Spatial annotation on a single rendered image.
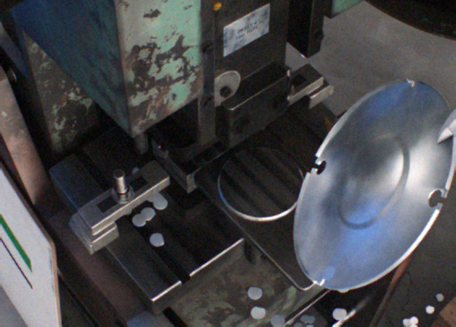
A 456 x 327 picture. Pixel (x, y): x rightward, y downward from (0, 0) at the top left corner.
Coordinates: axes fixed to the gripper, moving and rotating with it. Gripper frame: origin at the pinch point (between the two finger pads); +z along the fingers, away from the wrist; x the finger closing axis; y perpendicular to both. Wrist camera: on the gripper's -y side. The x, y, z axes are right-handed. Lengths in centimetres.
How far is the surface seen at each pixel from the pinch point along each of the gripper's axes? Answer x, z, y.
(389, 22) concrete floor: 96, 51, -126
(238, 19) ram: -20.7, 13.6, -13.2
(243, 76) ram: -12.1, 21.0, -14.0
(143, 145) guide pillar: -7, 47, -20
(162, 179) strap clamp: -4.6, 45.1, -13.5
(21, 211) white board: -11, 79, -20
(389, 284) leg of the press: 50, 40, -11
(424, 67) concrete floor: 102, 45, -105
